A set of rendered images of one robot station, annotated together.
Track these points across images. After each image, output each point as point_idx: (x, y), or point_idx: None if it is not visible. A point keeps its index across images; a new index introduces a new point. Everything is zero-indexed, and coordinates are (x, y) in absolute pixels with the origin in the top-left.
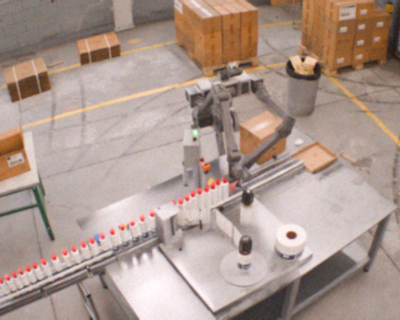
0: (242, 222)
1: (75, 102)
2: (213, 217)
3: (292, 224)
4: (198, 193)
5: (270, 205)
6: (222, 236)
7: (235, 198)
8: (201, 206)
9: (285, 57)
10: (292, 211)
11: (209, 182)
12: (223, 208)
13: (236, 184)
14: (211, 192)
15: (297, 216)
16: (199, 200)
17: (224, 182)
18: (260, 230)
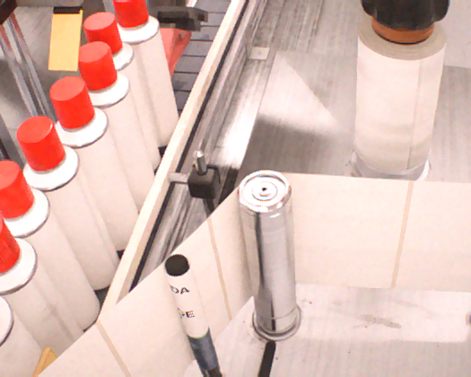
0: (400, 165)
1: None
2: (291, 249)
3: None
4: (40, 159)
5: (347, 52)
6: (383, 323)
7: (204, 100)
8: (100, 240)
9: None
10: (443, 25)
11: (63, 52)
12: (218, 170)
13: (194, 10)
14: (107, 112)
15: None
16: (70, 206)
17: (136, 19)
18: None
